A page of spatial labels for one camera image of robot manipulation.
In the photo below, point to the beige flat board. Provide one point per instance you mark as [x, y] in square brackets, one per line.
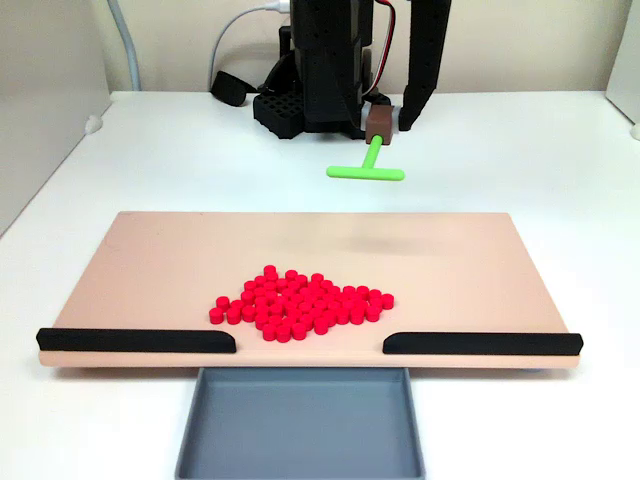
[150, 260]

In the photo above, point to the grey shallow tray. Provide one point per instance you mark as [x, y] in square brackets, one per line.
[300, 430]

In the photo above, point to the small white table bracket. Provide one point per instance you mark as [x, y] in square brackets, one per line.
[93, 125]
[635, 131]

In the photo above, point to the grey wall conduit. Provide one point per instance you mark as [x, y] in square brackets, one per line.
[127, 45]

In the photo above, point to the black foam edge rail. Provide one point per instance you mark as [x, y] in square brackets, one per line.
[480, 344]
[125, 341]

